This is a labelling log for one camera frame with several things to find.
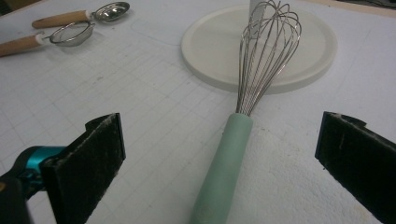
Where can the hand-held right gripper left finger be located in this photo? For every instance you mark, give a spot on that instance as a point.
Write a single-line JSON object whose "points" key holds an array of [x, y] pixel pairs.
{"points": [[87, 168]]}

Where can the white utensil stand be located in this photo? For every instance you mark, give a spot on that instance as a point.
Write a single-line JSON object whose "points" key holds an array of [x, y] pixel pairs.
{"points": [[211, 53]]}

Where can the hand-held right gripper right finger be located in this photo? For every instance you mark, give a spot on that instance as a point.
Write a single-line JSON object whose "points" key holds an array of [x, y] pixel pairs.
{"points": [[358, 161]]}

